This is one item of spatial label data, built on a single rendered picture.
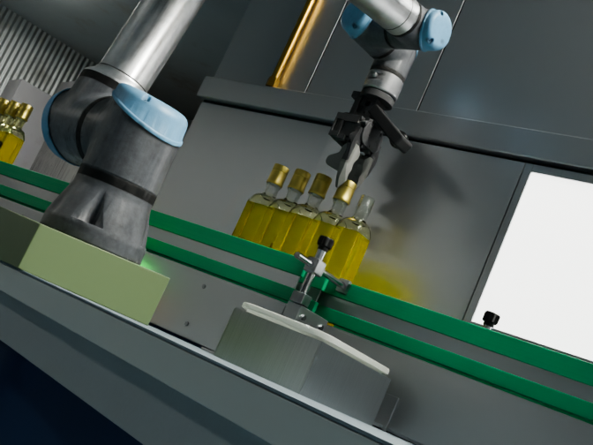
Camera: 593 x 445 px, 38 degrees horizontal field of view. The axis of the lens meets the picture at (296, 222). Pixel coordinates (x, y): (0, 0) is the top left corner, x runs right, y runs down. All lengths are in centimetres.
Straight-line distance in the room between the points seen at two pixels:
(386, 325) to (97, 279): 55
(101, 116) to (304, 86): 93
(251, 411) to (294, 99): 149
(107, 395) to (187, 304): 71
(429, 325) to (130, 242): 54
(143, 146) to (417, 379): 58
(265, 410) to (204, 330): 94
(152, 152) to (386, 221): 69
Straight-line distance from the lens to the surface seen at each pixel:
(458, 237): 168
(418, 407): 141
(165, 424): 80
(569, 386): 136
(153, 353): 77
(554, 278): 159
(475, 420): 137
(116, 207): 118
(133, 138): 120
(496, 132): 176
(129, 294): 119
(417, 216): 173
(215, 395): 67
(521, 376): 138
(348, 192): 167
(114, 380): 91
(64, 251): 114
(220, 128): 218
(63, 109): 134
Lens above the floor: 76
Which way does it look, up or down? 10 degrees up
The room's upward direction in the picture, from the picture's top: 24 degrees clockwise
